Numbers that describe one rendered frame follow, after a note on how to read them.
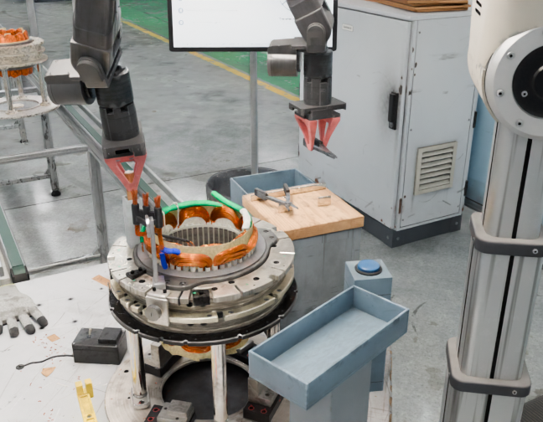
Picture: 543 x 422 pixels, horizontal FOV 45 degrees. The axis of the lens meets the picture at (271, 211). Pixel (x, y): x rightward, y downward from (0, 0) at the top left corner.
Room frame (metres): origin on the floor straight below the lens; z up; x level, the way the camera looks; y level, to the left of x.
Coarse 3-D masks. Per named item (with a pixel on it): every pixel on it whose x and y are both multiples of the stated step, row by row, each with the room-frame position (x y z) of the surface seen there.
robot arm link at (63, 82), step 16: (64, 64) 1.02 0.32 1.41; (80, 64) 0.95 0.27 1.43; (96, 64) 0.95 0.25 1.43; (112, 64) 1.00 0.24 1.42; (48, 80) 1.02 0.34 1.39; (64, 80) 1.01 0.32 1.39; (80, 80) 1.01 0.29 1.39; (96, 80) 0.96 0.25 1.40; (64, 96) 1.01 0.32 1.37; (80, 96) 1.01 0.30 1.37
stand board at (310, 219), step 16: (320, 192) 1.35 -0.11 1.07; (256, 208) 1.26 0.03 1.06; (272, 208) 1.26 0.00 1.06; (304, 208) 1.26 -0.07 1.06; (320, 208) 1.26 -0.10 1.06; (336, 208) 1.26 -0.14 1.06; (352, 208) 1.26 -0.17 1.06; (288, 224) 1.18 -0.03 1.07; (304, 224) 1.18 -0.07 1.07; (320, 224) 1.19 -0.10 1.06; (336, 224) 1.20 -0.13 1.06; (352, 224) 1.21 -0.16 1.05
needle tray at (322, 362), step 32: (352, 288) 0.94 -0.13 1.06; (320, 320) 0.88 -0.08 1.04; (352, 320) 0.91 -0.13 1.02; (384, 320) 0.90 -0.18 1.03; (256, 352) 0.78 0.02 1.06; (288, 352) 0.82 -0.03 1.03; (320, 352) 0.82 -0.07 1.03; (352, 352) 0.77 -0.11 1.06; (288, 384) 0.72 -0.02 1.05; (320, 384) 0.72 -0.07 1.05; (352, 384) 0.80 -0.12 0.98; (320, 416) 0.77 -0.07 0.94; (352, 416) 0.80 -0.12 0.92
